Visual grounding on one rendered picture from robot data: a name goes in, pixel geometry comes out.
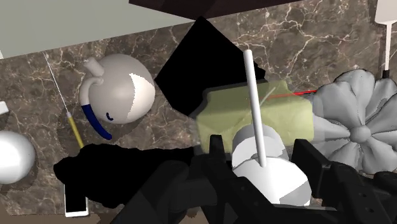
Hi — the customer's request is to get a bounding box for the grey flower-shaped ornament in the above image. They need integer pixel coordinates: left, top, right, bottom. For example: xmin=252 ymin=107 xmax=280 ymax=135
xmin=311 ymin=69 xmax=397 ymax=175

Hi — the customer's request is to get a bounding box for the white round pot with stick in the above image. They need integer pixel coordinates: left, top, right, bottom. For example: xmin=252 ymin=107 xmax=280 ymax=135
xmin=231 ymin=48 xmax=313 ymax=207

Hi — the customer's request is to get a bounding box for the white jug with blue handle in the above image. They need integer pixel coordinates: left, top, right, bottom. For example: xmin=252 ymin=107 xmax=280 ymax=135
xmin=78 ymin=53 xmax=156 ymax=141

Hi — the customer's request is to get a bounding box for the pale green box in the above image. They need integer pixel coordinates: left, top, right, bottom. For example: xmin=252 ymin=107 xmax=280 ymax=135
xmin=195 ymin=80 xmax=315 ymax=153

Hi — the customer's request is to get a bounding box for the white long-handled tool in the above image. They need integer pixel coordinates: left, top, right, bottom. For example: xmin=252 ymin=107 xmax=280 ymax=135
xmin=373 ymin=0 xmax=397 ymax=79

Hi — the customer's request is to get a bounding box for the thin red stick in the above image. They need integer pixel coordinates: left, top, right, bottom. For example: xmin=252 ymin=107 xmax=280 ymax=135
xmin=267 ymin=89 xmax=317 ymax=100

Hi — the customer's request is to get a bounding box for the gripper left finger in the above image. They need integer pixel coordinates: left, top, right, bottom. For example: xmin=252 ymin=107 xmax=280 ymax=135
xmin=111 ymin=134 xmax=280 ymax=224

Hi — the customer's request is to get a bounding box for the thin tool with yellow handle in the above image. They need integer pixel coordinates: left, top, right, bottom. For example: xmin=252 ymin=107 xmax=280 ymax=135
xmin=43 ymin=51 xmax=85 ymax=150

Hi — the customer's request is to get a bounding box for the white ball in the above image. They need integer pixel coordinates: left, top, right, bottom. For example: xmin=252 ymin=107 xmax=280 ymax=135
xmin=0 ymin=130 xmax=37 ymax=186

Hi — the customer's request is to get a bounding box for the white phone with black screen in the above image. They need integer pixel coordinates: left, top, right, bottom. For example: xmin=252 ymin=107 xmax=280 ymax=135
xmin=63 ymin=183 xmax=90 ymax=218

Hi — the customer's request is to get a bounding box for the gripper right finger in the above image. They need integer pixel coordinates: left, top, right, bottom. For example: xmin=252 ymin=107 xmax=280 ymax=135
xmin=291 ymin=139 xmax=397 ymax=224

